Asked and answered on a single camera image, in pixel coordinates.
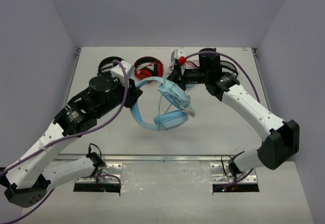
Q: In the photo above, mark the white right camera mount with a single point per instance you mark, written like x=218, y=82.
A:
x=178, y=60

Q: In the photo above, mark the white black headphones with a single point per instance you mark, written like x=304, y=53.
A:
x=229, y=67

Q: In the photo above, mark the left metal mounting bracket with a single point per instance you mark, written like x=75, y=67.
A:
x=110, y=169

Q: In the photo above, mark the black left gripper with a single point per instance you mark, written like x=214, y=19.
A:
x=134, y=95

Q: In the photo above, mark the right metal mounting bracket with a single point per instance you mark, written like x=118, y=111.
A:
x=220, y=175

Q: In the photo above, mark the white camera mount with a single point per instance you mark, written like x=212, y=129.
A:
x=178, y=60
x=120, y=70

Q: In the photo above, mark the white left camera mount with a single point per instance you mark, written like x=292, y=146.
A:
x=120, y=70

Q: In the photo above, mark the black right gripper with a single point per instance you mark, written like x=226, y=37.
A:
x=176, y=77

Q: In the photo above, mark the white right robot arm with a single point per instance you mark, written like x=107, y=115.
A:
x=280, y=138

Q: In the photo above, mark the aluminium table rail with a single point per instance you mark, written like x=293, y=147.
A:
x=162, y=158

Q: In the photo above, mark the light blue headphones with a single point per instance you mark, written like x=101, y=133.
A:
x=173, y=108

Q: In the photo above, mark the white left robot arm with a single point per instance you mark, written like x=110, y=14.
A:
x=29, y=179

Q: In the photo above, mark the red black headphones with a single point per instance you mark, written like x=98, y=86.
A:
x=148, y=66

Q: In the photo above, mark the metal mounting bracket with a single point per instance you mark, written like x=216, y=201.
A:
x=220, y=175
x=110, y=169

